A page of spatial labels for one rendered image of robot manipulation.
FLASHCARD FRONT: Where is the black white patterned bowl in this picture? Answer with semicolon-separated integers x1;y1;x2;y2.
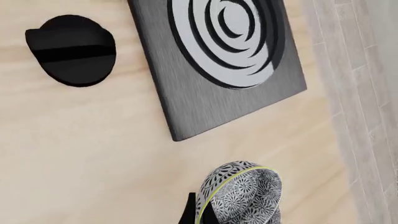
195;160;284;224

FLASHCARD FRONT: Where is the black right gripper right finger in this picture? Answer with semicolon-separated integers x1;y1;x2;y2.
201;202;220;224

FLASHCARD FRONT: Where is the round black stove knob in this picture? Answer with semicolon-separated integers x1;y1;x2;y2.
24;14;118;89

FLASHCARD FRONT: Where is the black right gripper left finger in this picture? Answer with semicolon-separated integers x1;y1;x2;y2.
177;192;198;224

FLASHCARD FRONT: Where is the flat black stove plate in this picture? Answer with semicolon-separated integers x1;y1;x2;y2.
126;0;308;142

